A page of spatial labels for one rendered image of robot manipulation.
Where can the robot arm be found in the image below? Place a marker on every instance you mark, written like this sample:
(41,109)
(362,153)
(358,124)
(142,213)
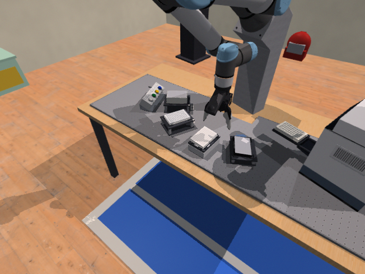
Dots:
(253,15)

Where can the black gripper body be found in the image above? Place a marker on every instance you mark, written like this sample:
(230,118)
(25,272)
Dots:
(227,99)

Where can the grey button panel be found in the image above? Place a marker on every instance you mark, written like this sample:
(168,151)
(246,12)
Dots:
(152,98)

